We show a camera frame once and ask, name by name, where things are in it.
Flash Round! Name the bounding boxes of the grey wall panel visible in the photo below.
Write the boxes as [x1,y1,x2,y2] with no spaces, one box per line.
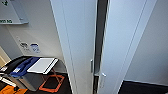
[0,0,29,26]

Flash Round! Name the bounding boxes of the white wardrobe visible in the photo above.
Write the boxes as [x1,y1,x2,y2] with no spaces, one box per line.
[49,0,158,94]

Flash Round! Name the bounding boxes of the white door handle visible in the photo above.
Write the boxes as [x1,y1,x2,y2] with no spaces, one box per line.
[99,72,108,90]
[89,58,95,74]

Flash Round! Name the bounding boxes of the white wardrobe door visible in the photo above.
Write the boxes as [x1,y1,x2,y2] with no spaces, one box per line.
[96,0,158,94]
[49,0,99,94]

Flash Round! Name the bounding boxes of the blue item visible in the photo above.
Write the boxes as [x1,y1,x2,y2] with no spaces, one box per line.
[9,56,41,79]

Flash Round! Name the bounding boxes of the orange item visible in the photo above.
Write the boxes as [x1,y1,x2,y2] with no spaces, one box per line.
[38,73,66,93]

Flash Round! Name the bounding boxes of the white flat board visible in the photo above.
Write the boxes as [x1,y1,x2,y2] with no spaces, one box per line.
[26,57,60,74]

